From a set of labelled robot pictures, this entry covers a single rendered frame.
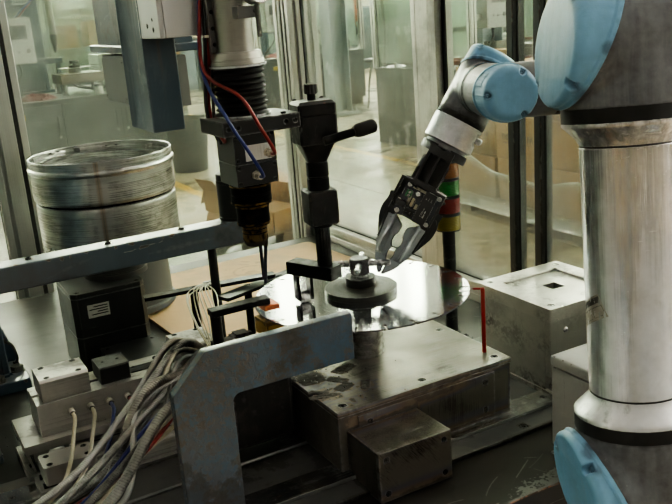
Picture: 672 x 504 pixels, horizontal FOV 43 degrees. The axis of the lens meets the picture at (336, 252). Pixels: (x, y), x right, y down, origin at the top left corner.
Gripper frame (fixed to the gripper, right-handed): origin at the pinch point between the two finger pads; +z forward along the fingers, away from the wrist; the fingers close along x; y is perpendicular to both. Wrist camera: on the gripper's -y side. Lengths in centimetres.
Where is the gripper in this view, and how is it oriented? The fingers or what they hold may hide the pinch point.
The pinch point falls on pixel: (384, 264)
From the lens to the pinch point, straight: 132.8
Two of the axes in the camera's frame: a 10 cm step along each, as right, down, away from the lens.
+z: -4.5, 8.8, 1.5
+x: 8.8, 4.7, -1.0
